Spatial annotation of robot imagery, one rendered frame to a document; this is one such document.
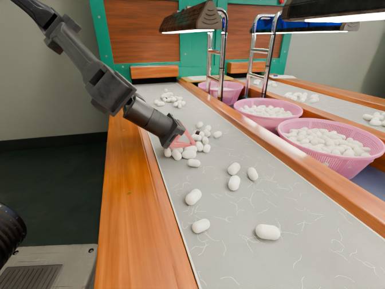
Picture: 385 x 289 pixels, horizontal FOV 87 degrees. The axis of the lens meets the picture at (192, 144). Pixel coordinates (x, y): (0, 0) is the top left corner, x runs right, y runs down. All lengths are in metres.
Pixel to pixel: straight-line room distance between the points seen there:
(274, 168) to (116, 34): 1.18
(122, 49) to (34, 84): 1.18
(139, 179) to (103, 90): 0.19
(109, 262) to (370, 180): 0.66
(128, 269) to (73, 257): 0.44
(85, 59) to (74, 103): 1.79
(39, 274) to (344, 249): 0.69
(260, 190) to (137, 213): 0.25
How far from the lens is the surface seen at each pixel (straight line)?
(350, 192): 0.49
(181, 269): 0.31
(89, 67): 0.53
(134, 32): 1.43
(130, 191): 0.41
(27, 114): 2.52
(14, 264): 0.80
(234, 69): 1.56
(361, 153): 0.72
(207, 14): 0.68
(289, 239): 0.38
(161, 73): 1.39
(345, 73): 3.29
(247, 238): 0.36
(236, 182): 0.43
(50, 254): 0.77
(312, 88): 1.40
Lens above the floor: 1.02
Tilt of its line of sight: 28 degrees down
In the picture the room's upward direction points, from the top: straight up
